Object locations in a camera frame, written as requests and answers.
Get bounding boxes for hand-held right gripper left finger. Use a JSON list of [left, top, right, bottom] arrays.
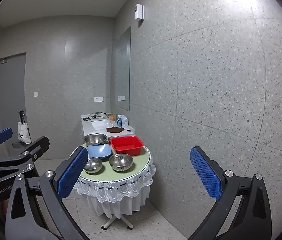
[[5, 146, 89, 240]]

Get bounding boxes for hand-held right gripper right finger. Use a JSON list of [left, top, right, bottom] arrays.
[[188, 146, 272, 240]]

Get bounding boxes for blue square plate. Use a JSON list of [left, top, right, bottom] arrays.
[[87, 144, 113, 159]]

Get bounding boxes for large steel bowl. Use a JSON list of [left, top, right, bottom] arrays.
[[84, 133, 108, 146]]

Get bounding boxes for fluted steel bowl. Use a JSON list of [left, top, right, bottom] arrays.
[[108, 153, 133, 172]]

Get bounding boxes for red plastic basin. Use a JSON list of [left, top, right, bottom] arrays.
[[110, 135, 145, 157]]

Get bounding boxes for white tote bag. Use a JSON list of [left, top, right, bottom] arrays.
[[17, 110, 32, 145]]

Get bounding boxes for green lace-trimmed tablecloth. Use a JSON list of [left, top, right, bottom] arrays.
[[71, 142, 156, 204]]

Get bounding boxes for grey door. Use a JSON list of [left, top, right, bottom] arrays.
[[0, 52, 32, 155]]

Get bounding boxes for white vanity cabinet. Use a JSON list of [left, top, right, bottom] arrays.
[[81, 114, 136, 147]]

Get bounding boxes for white sheer table skirt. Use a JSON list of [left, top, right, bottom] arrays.
[[81, 184, 149, 219]]

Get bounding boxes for white table base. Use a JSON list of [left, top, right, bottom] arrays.
[[101, 214, 134, 230]]

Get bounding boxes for clear plastic bag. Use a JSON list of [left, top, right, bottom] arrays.
[[116, 114, 129, 127]]

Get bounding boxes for black cable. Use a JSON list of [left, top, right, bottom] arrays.
[[83, 112, 111, 121]]

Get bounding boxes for wall mirror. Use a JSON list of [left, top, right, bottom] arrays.
[[114, 26, 132, 112]]

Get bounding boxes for white wall-mounted device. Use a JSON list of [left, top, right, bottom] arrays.
[[134, 4, 145, 20]]

